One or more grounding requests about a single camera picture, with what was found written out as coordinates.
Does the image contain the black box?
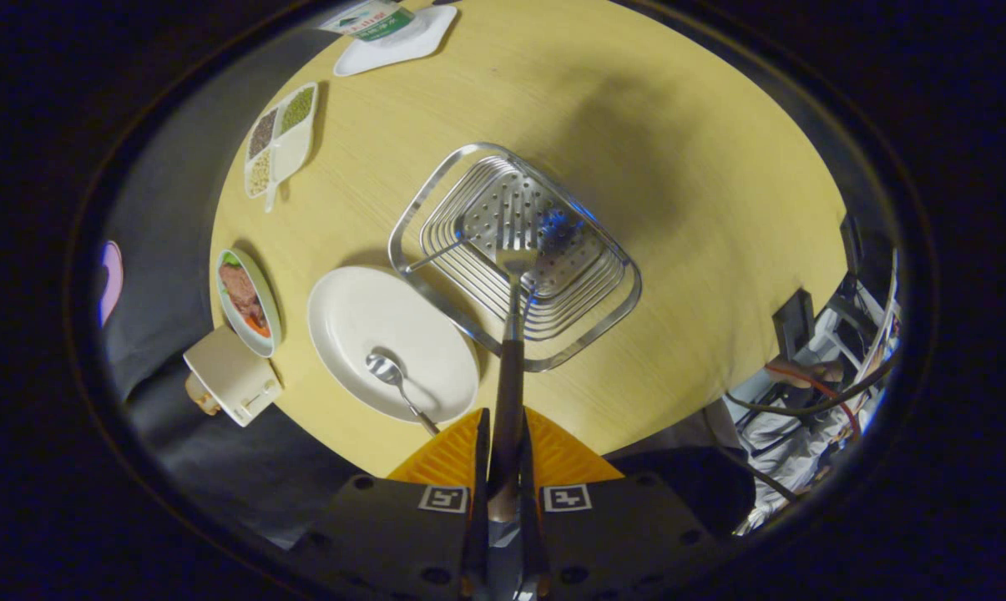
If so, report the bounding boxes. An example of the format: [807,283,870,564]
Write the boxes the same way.
[774,290,816,360]

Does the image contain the toasted bread slice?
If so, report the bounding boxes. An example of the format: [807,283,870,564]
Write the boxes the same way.
[185,376,221,417]

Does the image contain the green beans pile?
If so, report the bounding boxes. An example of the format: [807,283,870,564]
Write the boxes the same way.
[281,86,316,133]

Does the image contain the brown meat slices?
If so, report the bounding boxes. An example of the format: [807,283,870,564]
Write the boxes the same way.
[219,265,268,333]

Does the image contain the wooden handled metal fork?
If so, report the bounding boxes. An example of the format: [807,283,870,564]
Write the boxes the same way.
[490,209,545,523]

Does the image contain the red cable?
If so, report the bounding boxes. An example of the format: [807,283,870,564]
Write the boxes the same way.
[766,361,862,439]

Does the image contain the white toaster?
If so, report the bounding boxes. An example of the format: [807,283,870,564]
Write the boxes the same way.
[183,326,284,428]

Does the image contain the white round plate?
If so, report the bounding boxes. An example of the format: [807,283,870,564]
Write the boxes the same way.
[306,265,481,425]

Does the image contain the wooden handled metal spoon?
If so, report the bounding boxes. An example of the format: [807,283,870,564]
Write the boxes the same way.
[365,351,441,437]

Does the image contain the black backdrop cloth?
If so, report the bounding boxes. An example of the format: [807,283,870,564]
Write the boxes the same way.
[94,17,370,552]

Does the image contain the pale beans pile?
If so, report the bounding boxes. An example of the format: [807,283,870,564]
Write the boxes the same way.
[246,150,272,197]

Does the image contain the metal wire basket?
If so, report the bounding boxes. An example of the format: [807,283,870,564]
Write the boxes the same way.
[387,142,643,373]

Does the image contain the dark beans pile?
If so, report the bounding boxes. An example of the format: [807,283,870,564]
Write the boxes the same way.
[249,110,279,159]

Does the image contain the green rimmed food plate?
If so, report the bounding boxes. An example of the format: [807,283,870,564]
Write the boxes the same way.
[215,248,283,358]

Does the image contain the black cable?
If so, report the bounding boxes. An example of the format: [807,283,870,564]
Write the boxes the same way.
[724,351,900,418]

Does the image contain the clear plastic water bottle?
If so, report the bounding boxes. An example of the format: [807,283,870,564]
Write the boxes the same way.
[319,0,416,43]

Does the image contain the white divided dish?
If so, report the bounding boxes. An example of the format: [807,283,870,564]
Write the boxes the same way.
[244,81,320,214]

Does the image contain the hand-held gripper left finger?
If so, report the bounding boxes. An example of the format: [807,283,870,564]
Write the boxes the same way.
[290,407,493,601]

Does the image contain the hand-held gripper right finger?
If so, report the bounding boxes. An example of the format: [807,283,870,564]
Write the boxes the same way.
[519,407,725,601]

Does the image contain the white coaster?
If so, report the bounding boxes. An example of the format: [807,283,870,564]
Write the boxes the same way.
[333,4,459,78]

